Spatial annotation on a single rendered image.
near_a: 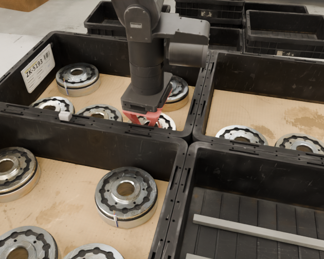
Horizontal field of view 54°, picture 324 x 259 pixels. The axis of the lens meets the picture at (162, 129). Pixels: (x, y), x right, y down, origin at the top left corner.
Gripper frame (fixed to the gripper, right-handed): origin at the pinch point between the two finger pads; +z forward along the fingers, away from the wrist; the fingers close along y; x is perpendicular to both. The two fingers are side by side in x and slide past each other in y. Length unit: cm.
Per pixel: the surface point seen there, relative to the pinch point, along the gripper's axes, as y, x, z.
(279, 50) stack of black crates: 102, -29, 35
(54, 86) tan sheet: 10.3, 28.4, 4.3
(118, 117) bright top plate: 1.3, 7.3, 1.3
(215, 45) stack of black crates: 125, 4, 50
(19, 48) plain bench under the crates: 42, 66, 18
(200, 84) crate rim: 7.7, -8.0, -5.8
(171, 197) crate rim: -19.1, -9.9, -6.1
